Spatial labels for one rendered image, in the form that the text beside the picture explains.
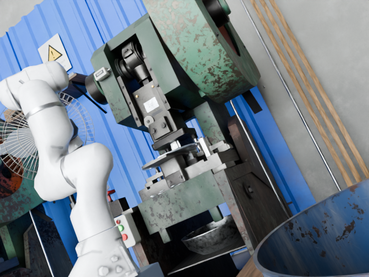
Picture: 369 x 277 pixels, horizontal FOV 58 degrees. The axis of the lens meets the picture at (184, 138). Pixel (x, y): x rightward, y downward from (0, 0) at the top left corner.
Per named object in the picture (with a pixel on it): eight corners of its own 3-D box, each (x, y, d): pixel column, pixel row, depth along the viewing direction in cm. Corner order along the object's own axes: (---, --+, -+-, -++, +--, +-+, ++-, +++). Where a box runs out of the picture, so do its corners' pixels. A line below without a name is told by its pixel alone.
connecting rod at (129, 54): (156, 92, 163) (129, 32, 168) (137, 104, 167) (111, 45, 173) (174, 96, 182) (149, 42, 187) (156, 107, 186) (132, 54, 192)
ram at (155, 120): (174, 129, 157) (149, 74, 161) (149, 143, 162) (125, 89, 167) (188, 129, 173) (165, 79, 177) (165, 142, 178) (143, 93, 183)
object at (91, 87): (111, 99, 174) (95, 62, 178) (95, 109, 178) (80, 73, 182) (134, 103, 195) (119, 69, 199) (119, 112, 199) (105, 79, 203)
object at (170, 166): (179, 182, 137) (166, 151, 139) (152, 195, 142) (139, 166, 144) (200, 175, 160) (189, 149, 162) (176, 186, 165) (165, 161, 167)
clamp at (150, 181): (171, 177, 168) (163, 158, 170) (145, 190, 174) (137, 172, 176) (176, 175, 174) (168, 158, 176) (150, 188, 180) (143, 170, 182)
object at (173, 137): (188, 137, 160) (183, 127, 161) (154, 155, 167) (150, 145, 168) (199, 137, 174) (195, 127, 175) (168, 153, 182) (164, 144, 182)
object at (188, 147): (183, 145, 139) (182, 143, 139) (130, 173, 150) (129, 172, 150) (207, 143, 165) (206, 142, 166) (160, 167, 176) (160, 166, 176)
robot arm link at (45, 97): (60, 101, 96) (33, 46, 96) (1, 126, 92) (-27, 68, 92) (69, 115, 114) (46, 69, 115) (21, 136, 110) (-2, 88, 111)
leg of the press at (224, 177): (314, 327, 115) (204, 97, 130) (283, 335, 120) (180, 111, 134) (320, 245, 200) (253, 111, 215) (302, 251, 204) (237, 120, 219)
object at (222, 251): (253, 243, 135) (253, 242, 135) (167, 275, 151) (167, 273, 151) (270, 219, 174) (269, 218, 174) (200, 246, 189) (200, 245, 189)
